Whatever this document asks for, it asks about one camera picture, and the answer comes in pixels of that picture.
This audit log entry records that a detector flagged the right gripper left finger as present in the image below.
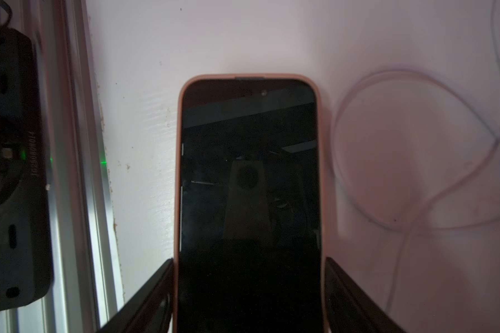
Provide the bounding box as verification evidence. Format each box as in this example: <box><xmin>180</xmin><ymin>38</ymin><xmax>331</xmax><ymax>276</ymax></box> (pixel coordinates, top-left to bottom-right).
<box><xmin>98</xmin><ymin>259</ymin><xmax>174</xmax><ymax>333</ymax></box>

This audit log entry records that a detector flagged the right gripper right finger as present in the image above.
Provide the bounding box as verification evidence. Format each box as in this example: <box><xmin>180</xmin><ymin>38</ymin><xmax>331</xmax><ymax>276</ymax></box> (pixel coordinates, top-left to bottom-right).
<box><xmin>324</xmin><ymin>258</ymin><xmax>404</xmax><ymax>333</ymax></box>

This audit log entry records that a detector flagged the blue case phone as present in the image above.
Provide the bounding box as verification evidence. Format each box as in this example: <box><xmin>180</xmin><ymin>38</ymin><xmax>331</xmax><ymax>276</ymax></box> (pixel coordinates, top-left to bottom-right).
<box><xmin>174</xmin><ymin>74</ymin><xmax>326</xmax><ymax>332</ymax></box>

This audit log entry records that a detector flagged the aluminium rail frame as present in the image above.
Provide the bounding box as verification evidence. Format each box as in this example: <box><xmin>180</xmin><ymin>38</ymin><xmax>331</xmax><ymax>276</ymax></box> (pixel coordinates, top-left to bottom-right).
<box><xmin>17</xmin><ymin>1</ymin><xmax>124</xmax><ymax>332</ymax></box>

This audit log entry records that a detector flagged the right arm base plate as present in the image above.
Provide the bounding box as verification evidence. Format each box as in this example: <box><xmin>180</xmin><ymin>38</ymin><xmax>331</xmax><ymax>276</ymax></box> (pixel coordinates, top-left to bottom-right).
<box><xmin>0</xmin><ymin>27</ymin><xmax>53</xmax><ymax>312</ymax></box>

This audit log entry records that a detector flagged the right thin white cable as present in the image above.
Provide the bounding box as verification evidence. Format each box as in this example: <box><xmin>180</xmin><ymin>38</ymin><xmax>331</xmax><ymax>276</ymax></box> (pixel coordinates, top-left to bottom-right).
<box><xmin>330</xmin><ymin>0</ymin><xmax>500</xmax><ymax>313</ymax></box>

